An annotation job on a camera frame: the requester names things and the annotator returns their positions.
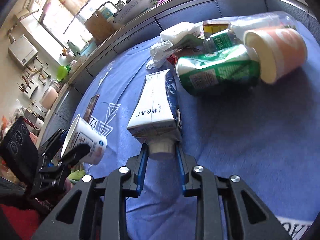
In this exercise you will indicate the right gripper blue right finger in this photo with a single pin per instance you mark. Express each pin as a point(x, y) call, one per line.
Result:
point(181, 166)

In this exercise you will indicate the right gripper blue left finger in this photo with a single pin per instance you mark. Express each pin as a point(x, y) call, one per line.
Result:
point(141, 169)

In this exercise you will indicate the blue white milk carton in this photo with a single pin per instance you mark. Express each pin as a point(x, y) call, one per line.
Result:
point(157, 112)

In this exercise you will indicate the green beer can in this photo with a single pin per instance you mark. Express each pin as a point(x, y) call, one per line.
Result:
point(225, 71)

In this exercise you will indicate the clear plastic water bottle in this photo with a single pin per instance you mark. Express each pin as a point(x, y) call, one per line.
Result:
point(234, 34)

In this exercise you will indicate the red snack wrapper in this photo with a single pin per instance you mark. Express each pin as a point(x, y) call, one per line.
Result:
point(172, 59)

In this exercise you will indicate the white plastic bag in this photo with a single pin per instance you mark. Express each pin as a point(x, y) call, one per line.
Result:
point(159, 53)

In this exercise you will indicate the kitchen counter with cabinets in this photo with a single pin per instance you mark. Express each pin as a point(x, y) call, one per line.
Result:
point(149, 25)

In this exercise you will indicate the black plastic crate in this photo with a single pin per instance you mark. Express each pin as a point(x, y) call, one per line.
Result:
point(19, 152)

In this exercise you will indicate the smartphone in red case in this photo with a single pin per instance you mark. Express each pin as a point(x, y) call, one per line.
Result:
point(90, 108)

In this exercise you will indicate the pink white electric kettle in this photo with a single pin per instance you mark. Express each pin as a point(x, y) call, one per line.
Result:
point(50, 95)

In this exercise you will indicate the blue patterned tablecloth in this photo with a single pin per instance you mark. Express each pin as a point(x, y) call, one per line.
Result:
point(269, 136)

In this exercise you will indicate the green plastic cup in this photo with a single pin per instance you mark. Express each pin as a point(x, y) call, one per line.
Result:
point(62, 72)

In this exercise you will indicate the wooden cutting board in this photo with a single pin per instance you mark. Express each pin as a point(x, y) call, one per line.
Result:
point(99, 27)

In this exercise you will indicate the yellow red small box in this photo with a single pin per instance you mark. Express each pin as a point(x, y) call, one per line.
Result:
point(212, 27)

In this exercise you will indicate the white enamel basin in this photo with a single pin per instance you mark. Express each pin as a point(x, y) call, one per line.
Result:
point(131, 10)

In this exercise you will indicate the white wall water heater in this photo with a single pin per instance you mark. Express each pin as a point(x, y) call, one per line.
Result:
point(22, 51)

